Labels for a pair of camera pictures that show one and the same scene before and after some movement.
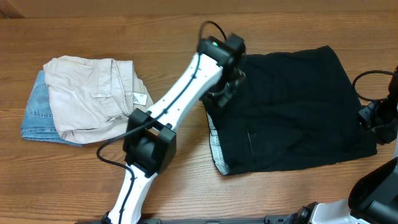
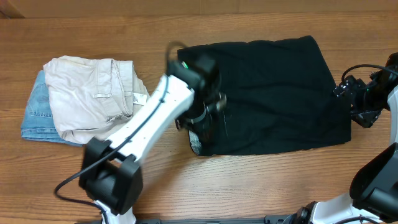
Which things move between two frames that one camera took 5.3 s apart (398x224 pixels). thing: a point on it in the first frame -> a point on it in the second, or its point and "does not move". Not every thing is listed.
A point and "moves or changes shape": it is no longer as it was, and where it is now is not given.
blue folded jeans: (38, 122) does not move
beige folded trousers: (93, 99) does not move
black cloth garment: (295, 107) moves or changes shape
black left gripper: (221, 101) -> (204, 129)
